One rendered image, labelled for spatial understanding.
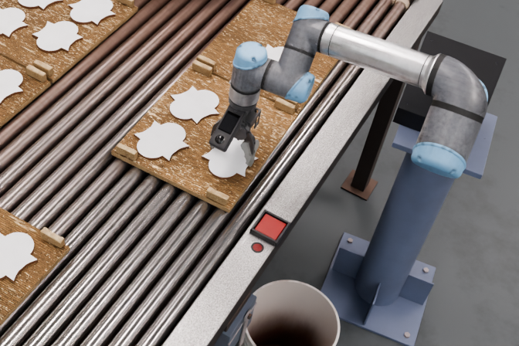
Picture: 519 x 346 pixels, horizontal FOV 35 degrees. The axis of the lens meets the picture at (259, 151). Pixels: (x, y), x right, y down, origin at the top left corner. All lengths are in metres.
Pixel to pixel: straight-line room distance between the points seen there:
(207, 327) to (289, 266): 1.28
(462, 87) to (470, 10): 2.80
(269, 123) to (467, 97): 0.67
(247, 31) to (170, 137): 0.52
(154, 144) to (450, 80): 0.80
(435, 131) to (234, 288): 0.59
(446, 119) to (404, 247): 1.08
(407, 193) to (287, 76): 0.85
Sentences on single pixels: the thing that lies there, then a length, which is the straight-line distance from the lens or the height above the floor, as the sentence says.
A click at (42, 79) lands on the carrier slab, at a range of 2.30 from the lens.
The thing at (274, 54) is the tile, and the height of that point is 0.97.
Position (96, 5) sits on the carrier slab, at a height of 0.95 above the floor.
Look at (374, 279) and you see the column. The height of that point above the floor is 0.16.
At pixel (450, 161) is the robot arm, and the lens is 1.76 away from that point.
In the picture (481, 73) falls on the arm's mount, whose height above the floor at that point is 1.06.
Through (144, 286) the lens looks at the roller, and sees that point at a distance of 1.90.
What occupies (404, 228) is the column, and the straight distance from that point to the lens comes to 2.71.
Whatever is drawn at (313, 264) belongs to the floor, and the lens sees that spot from 3.13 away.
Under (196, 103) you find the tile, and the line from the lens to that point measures 2.25.
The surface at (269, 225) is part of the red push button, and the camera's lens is 2.02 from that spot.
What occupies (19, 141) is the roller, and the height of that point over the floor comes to 0.92.
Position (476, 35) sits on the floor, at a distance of 4.40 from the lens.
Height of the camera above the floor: 2.51
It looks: 47 degrees down
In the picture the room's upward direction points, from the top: 12 degrees clockwise
